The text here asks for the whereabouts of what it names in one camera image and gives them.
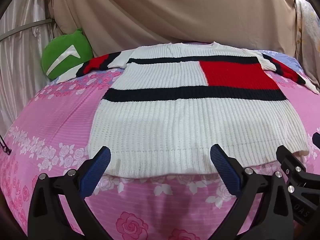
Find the pale floral cloth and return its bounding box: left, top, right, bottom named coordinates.
left=294, top=0, right=320, bottom=93

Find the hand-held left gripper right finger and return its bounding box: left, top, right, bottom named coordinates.
left=210, top=144, right=294, bottom=240

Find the beige curtain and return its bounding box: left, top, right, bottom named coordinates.
left=47, top=0, right=304, bottom=58

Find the green cushion white mark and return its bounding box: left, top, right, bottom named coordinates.
left=41, top=28, right=94, bottom=81

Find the black cord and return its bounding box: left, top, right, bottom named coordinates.
left=0, top=135, right=12, bottom=155

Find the grey metal bar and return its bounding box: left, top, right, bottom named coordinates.
left=0, top=19, right=54, bottom=42

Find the white satin curtain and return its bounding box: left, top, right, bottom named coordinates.
left=0, top=0, right=62, bottom=135

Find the pink floral bed sheet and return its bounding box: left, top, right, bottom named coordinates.
left=0, top=49, right=320, bottom=240

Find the white knit sweater red navy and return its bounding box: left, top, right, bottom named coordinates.
left=56, top=41, right=319, bottom=178

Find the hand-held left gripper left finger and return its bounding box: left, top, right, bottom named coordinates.
left=27, top=146, right=118, bottom=240

